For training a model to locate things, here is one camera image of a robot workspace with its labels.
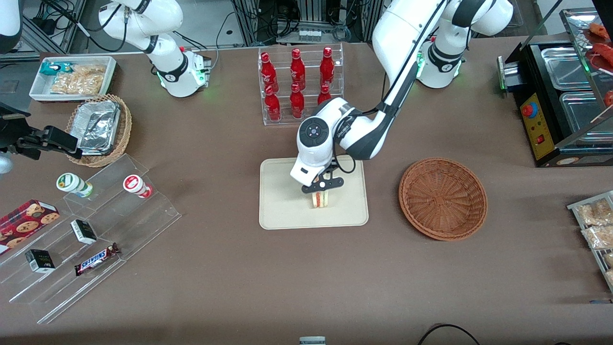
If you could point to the grey snack rack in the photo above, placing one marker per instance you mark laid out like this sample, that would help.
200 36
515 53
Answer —
574 207

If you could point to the aluminium frame beam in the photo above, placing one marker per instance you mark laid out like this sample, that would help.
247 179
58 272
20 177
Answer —
43 40

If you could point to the red hot snack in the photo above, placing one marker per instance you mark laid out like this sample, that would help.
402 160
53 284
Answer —
604 55
609 98
598 30

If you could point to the white rectangular snack bin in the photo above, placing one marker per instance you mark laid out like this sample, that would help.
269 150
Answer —
110 64

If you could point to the clear bag of chips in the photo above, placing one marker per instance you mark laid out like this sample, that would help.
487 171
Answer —
79 81

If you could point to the clear bag of fried snacks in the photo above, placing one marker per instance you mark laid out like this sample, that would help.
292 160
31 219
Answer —
609 259
609 278
598 237
594 213

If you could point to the steel food pan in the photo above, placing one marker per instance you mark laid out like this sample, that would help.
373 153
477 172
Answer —
565 67
582 115

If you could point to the clear acrylic stepped shelf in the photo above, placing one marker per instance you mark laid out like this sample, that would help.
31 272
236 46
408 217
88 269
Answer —
143 225

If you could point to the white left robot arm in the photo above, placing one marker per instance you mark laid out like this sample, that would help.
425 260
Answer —
407 38

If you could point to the teal snack packet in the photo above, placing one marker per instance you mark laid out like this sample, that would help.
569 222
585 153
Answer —
50 68

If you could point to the clear acrylic bottle rack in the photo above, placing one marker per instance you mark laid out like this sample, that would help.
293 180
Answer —
286 122

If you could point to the red lid yogurt cup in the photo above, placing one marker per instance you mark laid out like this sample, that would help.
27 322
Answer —
133 183

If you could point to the light oval wicker basket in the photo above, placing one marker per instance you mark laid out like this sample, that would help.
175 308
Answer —
126 129

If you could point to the red cookie box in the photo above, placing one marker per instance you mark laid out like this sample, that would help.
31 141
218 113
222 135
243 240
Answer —
24 223

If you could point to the black hot food display case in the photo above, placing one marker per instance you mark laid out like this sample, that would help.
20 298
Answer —
536 129

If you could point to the small black box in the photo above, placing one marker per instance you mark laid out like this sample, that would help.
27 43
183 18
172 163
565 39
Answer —
40 261
84 231

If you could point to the green lid yogurt cup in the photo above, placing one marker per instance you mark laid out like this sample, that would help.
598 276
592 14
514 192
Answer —
69 182

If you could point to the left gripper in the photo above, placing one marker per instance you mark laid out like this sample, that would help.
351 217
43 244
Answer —
333 166

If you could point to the brown round wicker basket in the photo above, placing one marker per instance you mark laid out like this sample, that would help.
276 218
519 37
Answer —
443 199

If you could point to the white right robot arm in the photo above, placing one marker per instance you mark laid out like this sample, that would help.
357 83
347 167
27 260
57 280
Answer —
167 72

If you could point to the beige rectangular serving tray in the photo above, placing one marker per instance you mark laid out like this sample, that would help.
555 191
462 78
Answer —
282 201

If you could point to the aluminium foil container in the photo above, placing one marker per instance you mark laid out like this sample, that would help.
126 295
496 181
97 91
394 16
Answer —
98 127

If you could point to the triangular sandwich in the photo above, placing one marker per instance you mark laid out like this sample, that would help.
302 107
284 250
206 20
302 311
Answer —
320 200

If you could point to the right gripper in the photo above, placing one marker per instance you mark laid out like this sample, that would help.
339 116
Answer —
29 142

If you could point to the white power strip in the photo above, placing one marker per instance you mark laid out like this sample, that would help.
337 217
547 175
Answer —
310 34

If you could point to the small grey device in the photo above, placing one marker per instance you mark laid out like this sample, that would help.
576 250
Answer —
312 340

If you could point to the metal equipment frame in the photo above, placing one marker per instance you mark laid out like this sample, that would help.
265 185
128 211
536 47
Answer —
246 19

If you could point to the red soda bottle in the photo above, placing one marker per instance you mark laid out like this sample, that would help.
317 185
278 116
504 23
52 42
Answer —
297 105
273 108
297 69
327 67
324 95
268 72

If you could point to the Snickers chocolate bar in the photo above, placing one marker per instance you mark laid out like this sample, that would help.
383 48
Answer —
96 260

